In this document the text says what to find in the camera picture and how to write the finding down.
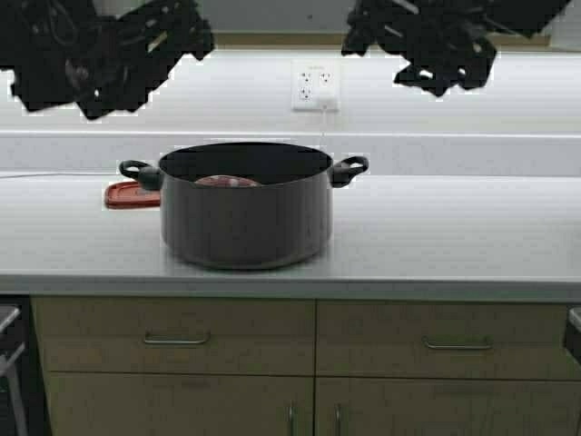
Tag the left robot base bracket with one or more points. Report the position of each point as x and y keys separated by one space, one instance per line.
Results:
x=12 y=337

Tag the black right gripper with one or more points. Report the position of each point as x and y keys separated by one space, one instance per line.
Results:
x=444 y=42

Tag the lower left cabinet door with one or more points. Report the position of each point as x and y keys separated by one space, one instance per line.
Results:
x=155 y=404

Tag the cabinet door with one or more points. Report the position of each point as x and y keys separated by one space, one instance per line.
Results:
x=155 y=404
x=358 y=406

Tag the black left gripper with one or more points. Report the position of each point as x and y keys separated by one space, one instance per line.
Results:
x=103 y=56

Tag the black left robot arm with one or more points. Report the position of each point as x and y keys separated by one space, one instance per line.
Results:
x=103 y=56

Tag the dark grey cooking pot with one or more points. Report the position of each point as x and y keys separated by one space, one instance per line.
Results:
x=286 y=220

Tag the lower left wooden drawer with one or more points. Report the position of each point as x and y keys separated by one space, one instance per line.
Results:
x=176 y=335

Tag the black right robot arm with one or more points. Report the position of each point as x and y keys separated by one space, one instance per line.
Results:
x=520 y=18

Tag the red plastic container lid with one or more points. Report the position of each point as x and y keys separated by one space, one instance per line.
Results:
x=130 y=195

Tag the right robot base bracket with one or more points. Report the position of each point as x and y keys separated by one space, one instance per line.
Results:
x=572 y=340

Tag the lower right cabinet door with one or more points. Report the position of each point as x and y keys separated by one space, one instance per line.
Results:
x=358 y=406

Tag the wooden drawer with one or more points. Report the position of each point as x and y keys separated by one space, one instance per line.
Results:
x=490 y=341
x=176 y=335

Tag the white power adapter plug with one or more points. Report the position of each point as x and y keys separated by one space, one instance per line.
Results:
x=327 y=101

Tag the white wall outlet plate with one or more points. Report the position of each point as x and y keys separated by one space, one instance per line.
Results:
x=308 y=76

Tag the lower right wooden drawer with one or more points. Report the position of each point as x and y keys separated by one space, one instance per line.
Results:
x=490 y=341

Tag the red polka dot plate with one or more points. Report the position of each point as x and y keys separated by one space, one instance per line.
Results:
x=227 y=181

